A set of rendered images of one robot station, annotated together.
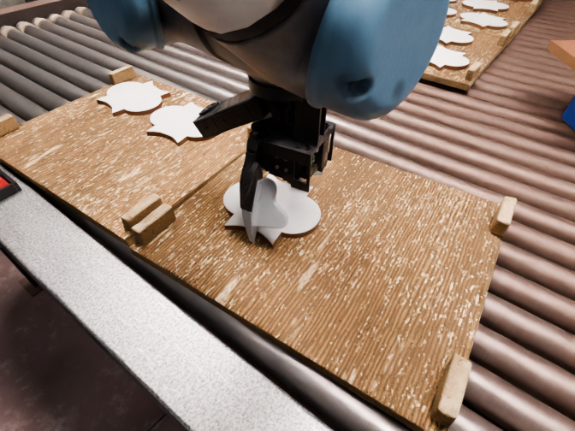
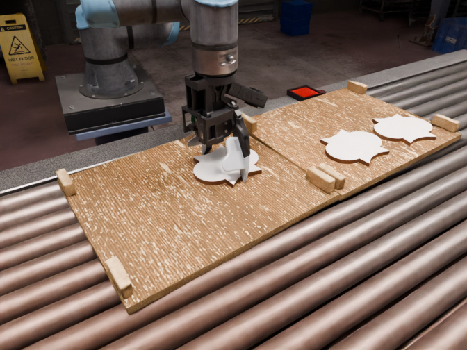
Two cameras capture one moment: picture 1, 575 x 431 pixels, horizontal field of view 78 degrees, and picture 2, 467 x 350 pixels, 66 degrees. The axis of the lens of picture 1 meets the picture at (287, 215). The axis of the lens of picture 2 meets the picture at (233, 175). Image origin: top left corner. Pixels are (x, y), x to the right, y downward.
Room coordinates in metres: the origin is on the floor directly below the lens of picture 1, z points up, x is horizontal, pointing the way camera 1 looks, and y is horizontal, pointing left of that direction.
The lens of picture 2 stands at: (0.60, -0.54, 1.35)
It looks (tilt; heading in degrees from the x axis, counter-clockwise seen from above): 35 degrees down; 112
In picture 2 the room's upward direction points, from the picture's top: straight up
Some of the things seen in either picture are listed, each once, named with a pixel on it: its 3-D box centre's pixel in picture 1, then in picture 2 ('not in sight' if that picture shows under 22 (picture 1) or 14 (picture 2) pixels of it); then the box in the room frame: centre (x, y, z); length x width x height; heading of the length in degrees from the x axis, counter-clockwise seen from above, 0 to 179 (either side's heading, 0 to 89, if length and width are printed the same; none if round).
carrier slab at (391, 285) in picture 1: (329, 230); (194, 189); (0.33, -0.06, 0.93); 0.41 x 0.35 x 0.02; 57
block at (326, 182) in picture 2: not in sight; (320, 178); (0.55, 0.03, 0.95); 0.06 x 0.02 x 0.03; 147
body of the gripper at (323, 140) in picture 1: (288, 126); (212, 105); (0.35, 0.00, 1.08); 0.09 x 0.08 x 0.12; 63
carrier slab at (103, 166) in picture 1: (133, 137); (345, 130); (0.57, 0.29, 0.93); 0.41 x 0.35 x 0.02; 56
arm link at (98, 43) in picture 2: not in sight; (103, 27); (-0.11, 0.29, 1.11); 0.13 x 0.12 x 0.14; 45
